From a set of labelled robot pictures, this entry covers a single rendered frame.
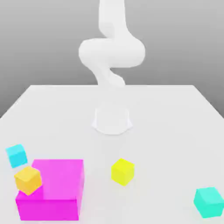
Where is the small yellow cube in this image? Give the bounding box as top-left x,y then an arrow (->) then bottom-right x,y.
111,157 -> 135,187

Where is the small cyan cube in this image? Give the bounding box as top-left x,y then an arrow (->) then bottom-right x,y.
5,143 -> 28,169

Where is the small orange cube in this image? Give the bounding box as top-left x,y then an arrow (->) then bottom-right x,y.
14,166 -> 43,196

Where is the small turquoise cube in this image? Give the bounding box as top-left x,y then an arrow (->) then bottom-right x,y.
193,186 -> 224,219

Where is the large magenta box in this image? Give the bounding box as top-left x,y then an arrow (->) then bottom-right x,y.
15,158 -> 85,221

